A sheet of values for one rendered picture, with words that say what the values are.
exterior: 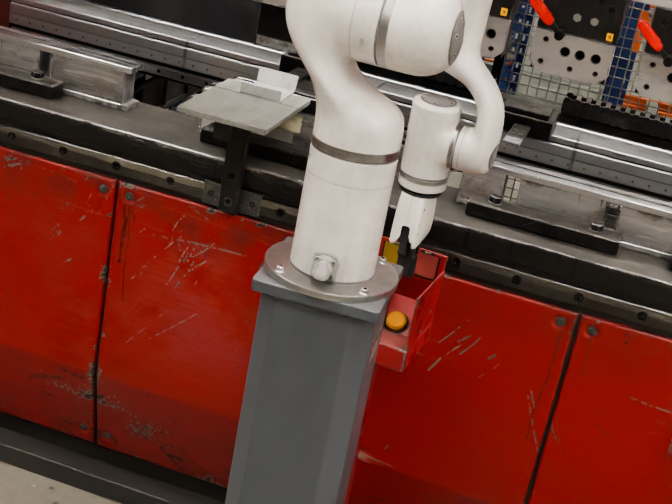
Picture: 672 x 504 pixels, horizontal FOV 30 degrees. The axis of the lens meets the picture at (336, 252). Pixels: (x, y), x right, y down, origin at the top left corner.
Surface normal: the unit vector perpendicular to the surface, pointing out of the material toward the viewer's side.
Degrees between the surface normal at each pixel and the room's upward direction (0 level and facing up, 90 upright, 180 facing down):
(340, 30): 102
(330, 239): 90
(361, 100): 32
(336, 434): 90
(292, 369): 90
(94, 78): 90
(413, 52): 109
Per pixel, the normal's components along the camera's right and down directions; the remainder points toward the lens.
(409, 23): -0.26, 0.07
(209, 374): -0.29, 0.33
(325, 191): -0.57, 0.23
